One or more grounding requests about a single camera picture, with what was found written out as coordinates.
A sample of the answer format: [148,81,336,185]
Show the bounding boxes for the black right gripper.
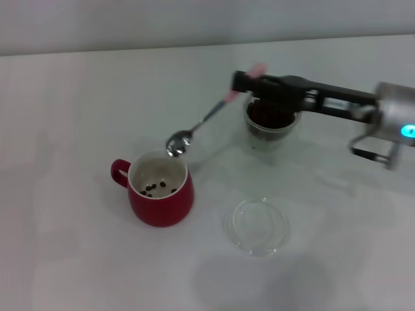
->
[231,70,383,123]

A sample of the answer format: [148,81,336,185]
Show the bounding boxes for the pink handled metal spoon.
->
[165,63,268,159]

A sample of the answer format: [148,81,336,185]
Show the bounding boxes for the red ceramic mug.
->
[110,148,196,228]

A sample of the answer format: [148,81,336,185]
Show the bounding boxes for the coffee bean pile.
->
[246,100,296,130]

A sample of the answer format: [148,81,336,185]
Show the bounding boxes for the clear glass cup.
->
[242,93,302,145]

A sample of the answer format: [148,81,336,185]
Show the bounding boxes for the clear glass saucer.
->
[238,126,292,157]

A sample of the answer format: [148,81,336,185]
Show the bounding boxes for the clear shallow glass dish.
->
[223,196,291,259]

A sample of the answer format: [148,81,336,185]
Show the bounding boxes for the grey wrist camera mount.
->
[348,134,403,171]

